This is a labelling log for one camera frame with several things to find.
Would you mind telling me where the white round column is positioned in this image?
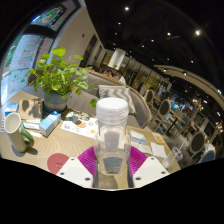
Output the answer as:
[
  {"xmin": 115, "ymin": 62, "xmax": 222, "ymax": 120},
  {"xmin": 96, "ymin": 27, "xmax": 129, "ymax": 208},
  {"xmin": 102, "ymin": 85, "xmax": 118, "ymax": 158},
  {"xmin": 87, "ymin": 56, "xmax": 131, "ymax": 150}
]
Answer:
[{"xmin": 108, "ymin": 47, "xmax": 127, "ymax": 71}]

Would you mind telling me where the framed food poster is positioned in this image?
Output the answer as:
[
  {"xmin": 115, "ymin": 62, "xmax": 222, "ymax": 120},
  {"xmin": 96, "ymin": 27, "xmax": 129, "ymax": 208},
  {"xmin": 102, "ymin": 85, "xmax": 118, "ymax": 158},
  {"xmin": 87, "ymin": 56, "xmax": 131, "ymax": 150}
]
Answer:
[{"xmin": 31, "ymin": 3, "xmax": 81, "ymax": 33}]

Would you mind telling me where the white paper slip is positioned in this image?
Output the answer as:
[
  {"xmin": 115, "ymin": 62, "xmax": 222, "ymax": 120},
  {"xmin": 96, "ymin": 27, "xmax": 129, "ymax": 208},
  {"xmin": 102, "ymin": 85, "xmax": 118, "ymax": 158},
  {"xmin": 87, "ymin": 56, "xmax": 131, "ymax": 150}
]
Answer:
[{"xmin": 131, "ymin": 141, "xmax": 154, "ymax": 155}]

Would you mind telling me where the group of ceiling lights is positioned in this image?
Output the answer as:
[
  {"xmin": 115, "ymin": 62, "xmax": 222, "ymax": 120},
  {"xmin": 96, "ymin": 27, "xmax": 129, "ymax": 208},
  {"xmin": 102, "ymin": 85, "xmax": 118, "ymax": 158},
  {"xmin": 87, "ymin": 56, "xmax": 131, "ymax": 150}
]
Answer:
[{"xmin": 114, "ymin": 4, "xmax": 224, "ymax": 98}]

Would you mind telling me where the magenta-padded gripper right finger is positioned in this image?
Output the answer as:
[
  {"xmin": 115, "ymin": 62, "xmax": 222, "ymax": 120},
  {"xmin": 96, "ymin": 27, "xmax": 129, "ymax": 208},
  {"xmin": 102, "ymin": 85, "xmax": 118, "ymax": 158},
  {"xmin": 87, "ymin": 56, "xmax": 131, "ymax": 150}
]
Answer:
[{"xmin": 128, "ymin": 145, "xmax": 170, "ymax": 189}]

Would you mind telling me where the green potted plant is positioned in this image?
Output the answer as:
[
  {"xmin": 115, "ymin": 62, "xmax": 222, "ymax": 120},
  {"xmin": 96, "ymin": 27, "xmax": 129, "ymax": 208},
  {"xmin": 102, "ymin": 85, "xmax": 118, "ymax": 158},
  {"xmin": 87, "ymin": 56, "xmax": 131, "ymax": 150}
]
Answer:
[{"xmin": 26, "ymin": 46, "xmax": 99, "ymax": 114}]

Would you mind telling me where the small blue white carton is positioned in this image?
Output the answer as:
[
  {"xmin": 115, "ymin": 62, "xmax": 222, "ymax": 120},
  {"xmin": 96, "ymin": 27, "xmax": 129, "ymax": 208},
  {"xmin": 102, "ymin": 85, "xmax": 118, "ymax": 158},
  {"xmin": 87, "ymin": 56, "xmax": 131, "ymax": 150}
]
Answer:
[{"xmin": 39, "ymin": 110, "xmax": 62, "ymax": 138}]

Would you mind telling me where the printed paper menu sheet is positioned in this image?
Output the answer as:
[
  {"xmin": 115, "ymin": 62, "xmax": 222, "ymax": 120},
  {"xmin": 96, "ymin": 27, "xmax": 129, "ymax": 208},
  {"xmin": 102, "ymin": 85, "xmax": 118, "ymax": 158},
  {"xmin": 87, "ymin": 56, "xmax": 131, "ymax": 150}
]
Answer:
[{"xmin": 60, "ymin": 110, "xmax": 99, "ymax": 139}]

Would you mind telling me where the grey curved sofa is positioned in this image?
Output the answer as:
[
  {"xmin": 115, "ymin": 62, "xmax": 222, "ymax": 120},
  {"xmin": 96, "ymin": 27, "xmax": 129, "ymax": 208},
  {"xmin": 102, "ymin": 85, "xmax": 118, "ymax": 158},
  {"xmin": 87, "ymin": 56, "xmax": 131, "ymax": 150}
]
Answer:
[{"xmin": 66, "ymin": 68, "xmax": 153, "ymax": 129}]

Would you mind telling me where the white mug with green handle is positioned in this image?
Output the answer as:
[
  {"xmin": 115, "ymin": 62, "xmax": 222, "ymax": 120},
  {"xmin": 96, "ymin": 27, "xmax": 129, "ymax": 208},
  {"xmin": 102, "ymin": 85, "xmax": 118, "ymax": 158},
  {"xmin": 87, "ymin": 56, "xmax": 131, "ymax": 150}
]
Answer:
[{"xmin": 3, "ymin": 112, "xmax": 35, "ymax": 153}]

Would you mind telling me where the flat blue white box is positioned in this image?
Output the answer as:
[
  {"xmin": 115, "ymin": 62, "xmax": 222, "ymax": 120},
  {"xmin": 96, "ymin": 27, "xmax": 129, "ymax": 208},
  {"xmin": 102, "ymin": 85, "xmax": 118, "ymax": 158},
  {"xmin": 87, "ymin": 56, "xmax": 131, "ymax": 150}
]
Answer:
[{"xmin": 4, "ymin": 102, "xmax": 20, "ymax": 117}]

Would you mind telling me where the group of round-backed chairs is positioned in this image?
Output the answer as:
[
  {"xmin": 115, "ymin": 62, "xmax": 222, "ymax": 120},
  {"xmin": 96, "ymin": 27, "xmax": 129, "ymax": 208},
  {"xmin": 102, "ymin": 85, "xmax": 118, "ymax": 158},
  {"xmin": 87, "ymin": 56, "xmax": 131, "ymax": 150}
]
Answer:
[{"xmin": 143, "ymin": 88, "xmax": 218, "ymax": 164}]

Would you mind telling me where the small white blue packet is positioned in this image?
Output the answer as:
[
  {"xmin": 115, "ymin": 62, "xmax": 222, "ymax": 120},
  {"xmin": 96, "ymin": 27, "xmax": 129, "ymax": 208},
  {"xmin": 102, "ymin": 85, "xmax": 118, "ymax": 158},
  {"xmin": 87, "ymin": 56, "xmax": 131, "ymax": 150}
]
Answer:
[{"xmin": 129, "ymin": 129, "xmax": 147, "ymax": 144}]

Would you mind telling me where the white tube package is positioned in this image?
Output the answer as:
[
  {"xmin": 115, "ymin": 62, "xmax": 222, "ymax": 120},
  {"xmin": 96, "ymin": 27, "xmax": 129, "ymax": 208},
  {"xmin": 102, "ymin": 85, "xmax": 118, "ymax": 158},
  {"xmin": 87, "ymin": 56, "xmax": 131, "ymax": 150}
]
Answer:
[{"xmin": 22, "ymin": 119, "xmax": 43, "ymax": 131}]

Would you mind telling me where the white paper napkin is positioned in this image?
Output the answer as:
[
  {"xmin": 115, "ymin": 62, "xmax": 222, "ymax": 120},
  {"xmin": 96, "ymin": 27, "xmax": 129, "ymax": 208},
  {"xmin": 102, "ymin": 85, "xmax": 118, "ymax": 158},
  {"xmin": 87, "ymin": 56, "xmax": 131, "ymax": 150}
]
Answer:
[{"xmin": 149, "ymin": 141, "xmax": 168, "ymax": 159}]

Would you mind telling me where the small yellow card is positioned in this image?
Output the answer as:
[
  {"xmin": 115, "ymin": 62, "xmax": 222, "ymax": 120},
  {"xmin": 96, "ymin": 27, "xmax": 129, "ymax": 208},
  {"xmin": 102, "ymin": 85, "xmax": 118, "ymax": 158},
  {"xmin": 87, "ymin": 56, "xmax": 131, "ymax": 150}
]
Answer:
[{"xmin": 152, "ymin": 132, "xmax": 165, "ymax": 144}]

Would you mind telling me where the flat round red coaster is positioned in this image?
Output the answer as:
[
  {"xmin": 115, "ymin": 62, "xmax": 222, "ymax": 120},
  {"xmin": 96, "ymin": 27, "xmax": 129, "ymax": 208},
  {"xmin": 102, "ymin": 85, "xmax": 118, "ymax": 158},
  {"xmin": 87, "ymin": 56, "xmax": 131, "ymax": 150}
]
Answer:
[{"xmin": 46, "ymin": 152, "xmax": 70, "ymax": 175}]

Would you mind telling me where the brown chair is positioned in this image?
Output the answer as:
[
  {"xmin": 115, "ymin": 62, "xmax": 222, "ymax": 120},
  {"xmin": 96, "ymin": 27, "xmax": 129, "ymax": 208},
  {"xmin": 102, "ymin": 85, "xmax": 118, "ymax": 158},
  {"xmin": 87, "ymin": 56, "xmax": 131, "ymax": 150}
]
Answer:
[{"xmin": 27, "ymin": 68, "xmax": 44, "ymax": 86}]

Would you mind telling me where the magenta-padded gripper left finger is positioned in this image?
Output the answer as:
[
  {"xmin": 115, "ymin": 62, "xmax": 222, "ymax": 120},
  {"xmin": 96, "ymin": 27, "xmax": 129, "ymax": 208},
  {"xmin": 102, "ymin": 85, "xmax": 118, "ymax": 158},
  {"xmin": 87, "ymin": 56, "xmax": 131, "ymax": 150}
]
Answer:
[{"xmin": 55, "ymin": 145, "xmax": 98, "ymax": 189}]

